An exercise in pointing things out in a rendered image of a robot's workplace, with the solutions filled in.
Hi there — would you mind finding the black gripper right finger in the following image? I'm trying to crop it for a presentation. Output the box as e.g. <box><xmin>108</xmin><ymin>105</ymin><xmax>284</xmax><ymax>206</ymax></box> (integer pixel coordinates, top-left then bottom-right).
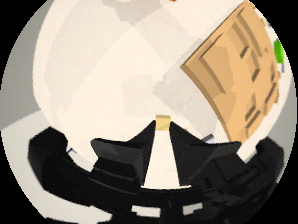
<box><xmin>168</xmin><ymin>121</ymin><xmax>242</xmax><ymax>188</ymax></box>

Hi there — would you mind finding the lime green cube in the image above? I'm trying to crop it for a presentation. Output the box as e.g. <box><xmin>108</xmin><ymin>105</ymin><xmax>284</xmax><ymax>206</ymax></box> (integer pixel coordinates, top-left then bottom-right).
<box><xmin>273</xmin><ymin>40</ymin><xmax>285</xmax><ymax>64</ymax></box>

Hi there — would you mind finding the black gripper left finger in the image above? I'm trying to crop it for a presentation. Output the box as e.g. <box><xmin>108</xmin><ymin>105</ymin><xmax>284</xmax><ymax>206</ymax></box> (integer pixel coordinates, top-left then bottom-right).
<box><xmin>90</xmin><ymin>121</ymin><xmax>156</xmax><ymax>186</ymax></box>

